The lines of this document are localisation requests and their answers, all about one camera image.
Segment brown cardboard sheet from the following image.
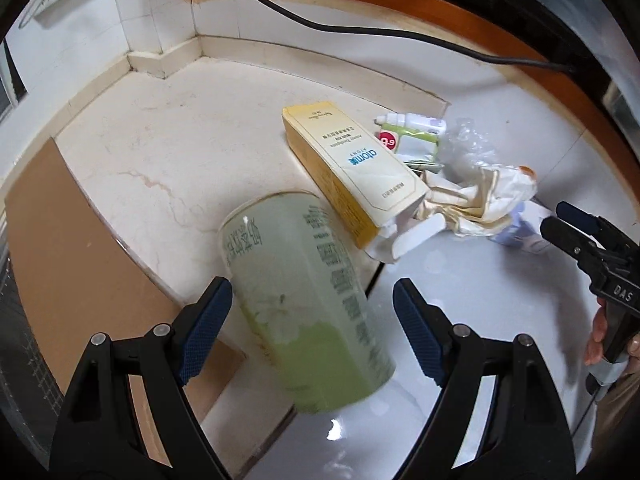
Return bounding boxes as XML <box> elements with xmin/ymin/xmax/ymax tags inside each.
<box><xmin>4</xmin><ymin>137</ymin><xmax>246</xmax><ymax>456</ymax></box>

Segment green paper cup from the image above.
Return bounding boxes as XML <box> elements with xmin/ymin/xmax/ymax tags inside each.
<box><xmin>217</xmin><ymin>190</ymin><xmax>398</xmax><ymax>416</ymax></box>

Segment translucent plastic sheet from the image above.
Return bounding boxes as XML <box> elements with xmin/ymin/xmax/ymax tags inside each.
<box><xmin>500</xmin><ymin>0</ymin><xmax>640</xmax><ymax>131</ymax></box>

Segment small white dropper bottle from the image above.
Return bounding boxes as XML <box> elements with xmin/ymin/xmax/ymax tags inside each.
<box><xmin>374</xmin><ymin>112</ymin><xmax>447</xmax><ymax>136</ymax></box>

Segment clear plastic wrap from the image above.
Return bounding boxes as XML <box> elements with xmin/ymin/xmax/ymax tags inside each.
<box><xmin>440</xmin><ymin>116</ymin><xmax>501</xmax><ymax>181</ymax></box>

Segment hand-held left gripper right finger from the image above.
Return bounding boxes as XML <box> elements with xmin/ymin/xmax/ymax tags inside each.
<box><xmin>392</xmin><ymin>277</ymin><xmax>591</xmax><ymax>480</ymax></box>

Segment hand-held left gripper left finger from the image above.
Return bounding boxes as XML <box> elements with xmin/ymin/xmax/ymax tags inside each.
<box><xmin>50</xmin><ymin>276</ymin><xmax>235</xmax><ymax>480</ymax></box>

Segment crumpled cream paper bag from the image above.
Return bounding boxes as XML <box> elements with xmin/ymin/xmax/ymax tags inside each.
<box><xmin>412</xmin><ymin>162</ymin><xmax>538</xmax><ymax>238</ymax></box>

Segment black cable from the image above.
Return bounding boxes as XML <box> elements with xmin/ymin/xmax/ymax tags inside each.
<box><xmin>202</xmin><ymin>0</ymin><xmax>581</xmax><ymax>74</ymax></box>

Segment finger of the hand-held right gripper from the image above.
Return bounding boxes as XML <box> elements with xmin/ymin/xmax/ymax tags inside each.
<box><xmin>556</xmin><ymin>201</ymin><xmax>636</xmax><ymax>261</ymax></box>
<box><xmin>539</xmin><ymin>215</ymin><xmax>621</xmax><ymax>273</ymax></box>

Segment brown wooden window frame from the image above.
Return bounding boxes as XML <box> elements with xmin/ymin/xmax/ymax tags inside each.
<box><xmin>182</xmin><ymin>0</ymin><xmax>618</xmax><ymax>161</ymax></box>

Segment yellow white carton box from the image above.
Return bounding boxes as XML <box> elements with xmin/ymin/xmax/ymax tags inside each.
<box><xmin>281</xmin><ymin>103</ymin><xmax>446</xmax><ymax>265</ymax></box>

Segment white green small carton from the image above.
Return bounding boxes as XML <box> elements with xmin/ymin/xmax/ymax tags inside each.
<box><xmin>397</xmin><ymin>127</ymin><xmax>441</xmax><ymax>161</ymax></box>

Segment person's right hand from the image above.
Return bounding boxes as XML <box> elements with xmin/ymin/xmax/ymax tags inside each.
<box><xmin>584</xmin><ymin>309</ymin><xmax>608</xmax><ymax>367</ymax></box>

